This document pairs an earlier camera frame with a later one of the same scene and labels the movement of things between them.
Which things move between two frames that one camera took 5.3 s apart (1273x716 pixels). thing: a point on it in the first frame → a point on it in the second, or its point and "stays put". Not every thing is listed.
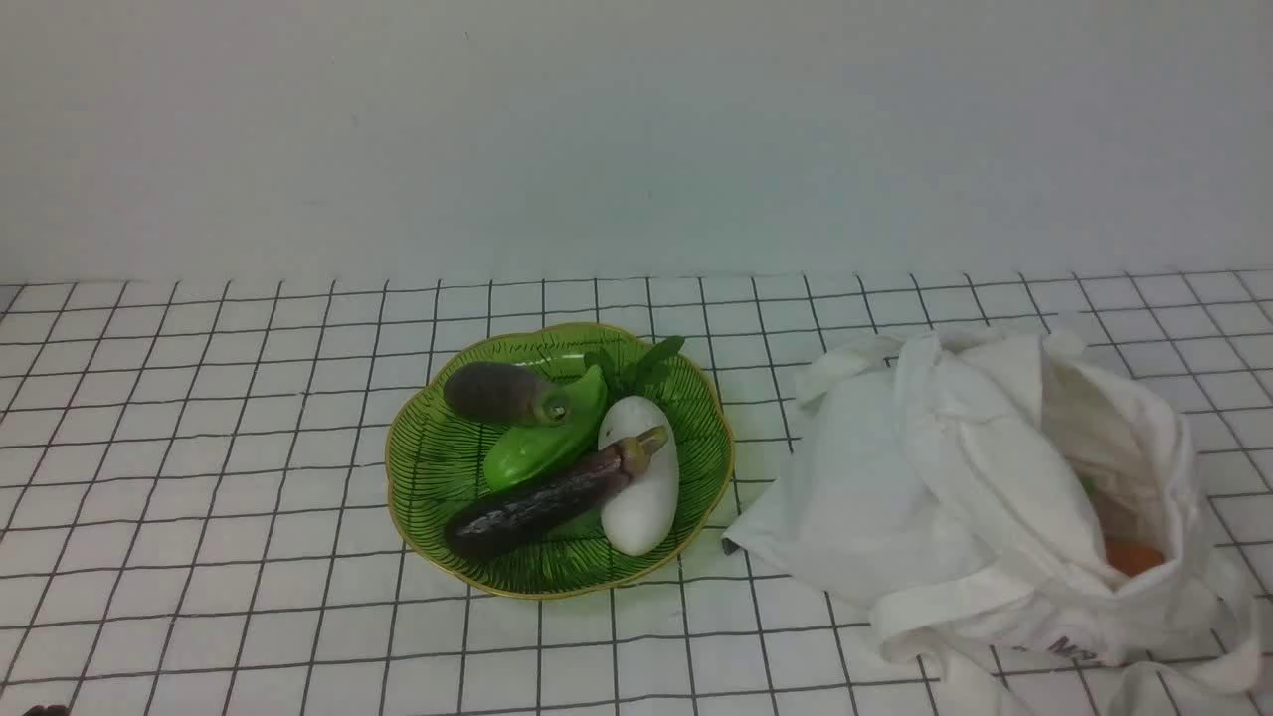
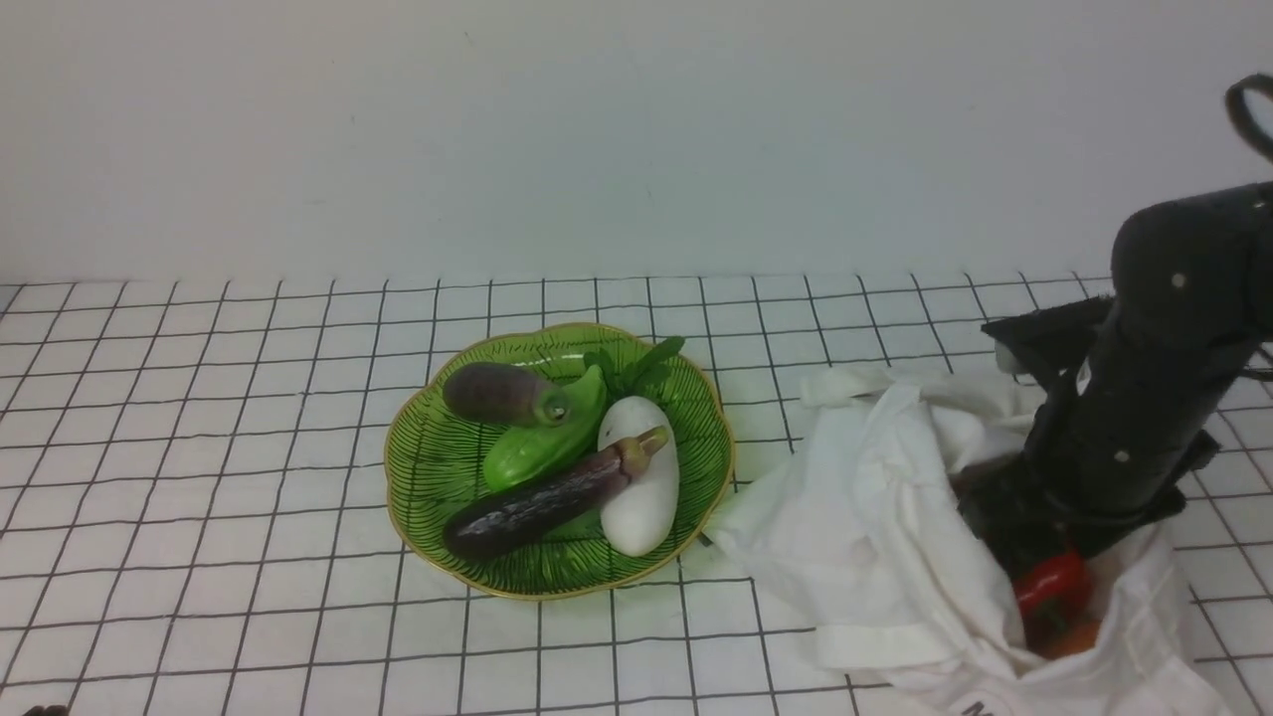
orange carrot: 1132,557 → 1078,635
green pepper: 526,453 stays put
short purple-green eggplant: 506,393 stays put
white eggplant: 638,516 stays put
